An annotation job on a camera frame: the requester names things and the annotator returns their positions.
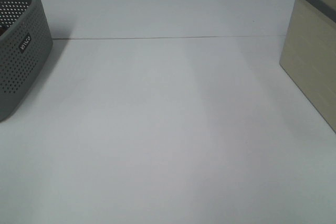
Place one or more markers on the beige bin with grey rim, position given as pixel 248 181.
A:
pixel 308 54

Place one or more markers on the grey perforated plastic basket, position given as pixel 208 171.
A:
pixel 26 44

